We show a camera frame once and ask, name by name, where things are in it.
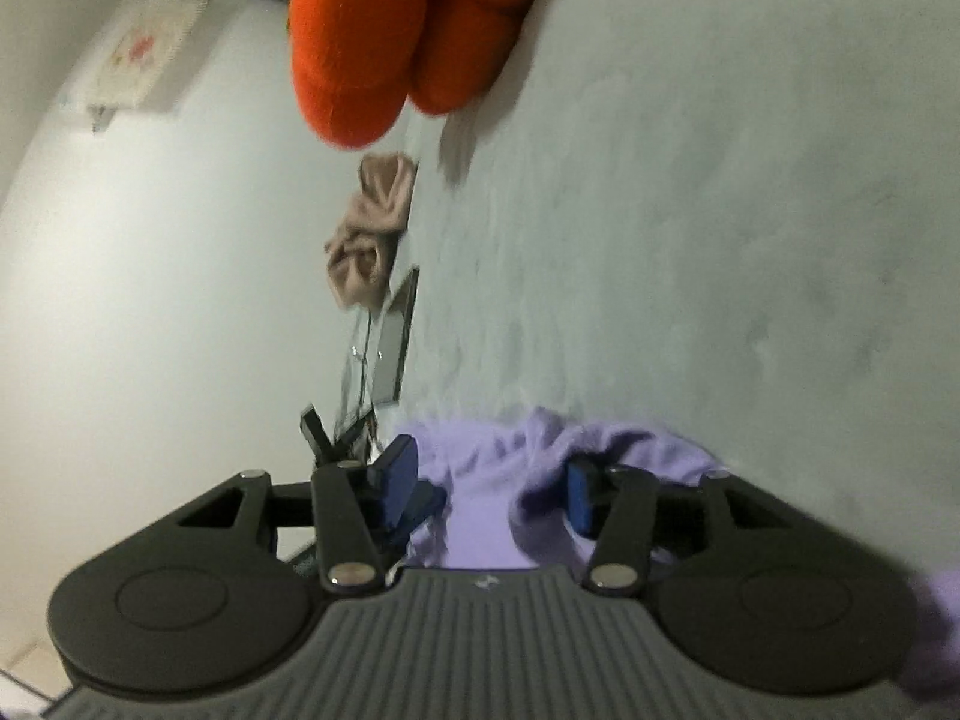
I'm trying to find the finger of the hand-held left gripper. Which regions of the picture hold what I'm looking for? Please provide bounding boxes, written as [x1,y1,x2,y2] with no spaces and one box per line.
[390,481,449,550]

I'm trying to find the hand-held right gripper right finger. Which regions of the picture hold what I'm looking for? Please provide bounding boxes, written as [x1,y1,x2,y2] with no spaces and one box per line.
[566,457,800,597]

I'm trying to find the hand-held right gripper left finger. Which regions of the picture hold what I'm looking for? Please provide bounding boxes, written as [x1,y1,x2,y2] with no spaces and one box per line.
[176,433,421,592]

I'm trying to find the purple pants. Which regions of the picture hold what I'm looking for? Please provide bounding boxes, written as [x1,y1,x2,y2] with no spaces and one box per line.
[401,405,960,702]

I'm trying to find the black stand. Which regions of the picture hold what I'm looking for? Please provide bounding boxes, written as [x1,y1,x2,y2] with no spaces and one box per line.
[298,405,376,466]

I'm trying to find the black tablet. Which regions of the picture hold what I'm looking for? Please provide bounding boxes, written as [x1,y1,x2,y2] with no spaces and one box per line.
[341,265,420,407]

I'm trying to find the beige knotted cloth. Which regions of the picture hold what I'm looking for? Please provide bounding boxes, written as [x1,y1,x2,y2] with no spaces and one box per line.
[324,151,419,311]

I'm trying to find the orange pumpkin pillow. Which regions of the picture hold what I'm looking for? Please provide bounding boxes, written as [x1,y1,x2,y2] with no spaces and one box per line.
[287,0,565,149]

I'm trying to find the thin black cable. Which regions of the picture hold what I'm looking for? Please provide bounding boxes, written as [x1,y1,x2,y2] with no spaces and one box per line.
[349,307,380,428]

